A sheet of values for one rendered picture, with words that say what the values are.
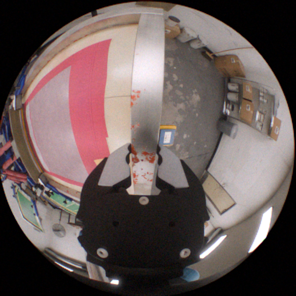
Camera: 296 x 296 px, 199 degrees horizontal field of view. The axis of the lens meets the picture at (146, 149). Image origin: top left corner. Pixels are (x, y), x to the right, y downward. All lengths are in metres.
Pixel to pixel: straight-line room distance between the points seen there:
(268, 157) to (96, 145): 3.31
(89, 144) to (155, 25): 0.25
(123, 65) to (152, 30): 0.08
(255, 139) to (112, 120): 3.17
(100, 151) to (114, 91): 0.12
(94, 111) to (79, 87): 0.06
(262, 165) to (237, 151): 1.07
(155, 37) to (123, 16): 0.10
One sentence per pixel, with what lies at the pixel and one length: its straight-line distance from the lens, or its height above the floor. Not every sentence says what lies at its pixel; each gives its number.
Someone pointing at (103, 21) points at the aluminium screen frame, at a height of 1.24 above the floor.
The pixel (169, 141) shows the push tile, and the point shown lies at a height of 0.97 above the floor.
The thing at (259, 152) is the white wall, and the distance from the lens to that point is 3.18.
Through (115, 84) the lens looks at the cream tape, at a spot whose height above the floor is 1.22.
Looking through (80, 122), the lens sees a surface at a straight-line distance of 0.19.
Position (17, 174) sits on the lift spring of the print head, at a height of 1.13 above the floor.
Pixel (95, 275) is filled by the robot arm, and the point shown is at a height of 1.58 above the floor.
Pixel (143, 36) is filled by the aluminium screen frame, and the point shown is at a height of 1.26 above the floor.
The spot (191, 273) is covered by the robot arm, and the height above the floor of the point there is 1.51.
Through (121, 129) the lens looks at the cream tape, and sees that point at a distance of 0.15.
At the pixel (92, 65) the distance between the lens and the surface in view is 0.19.
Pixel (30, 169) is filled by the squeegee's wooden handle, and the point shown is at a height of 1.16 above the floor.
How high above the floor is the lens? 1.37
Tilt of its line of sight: 55 degrees down
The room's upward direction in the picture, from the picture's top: 151 degrees clockwise
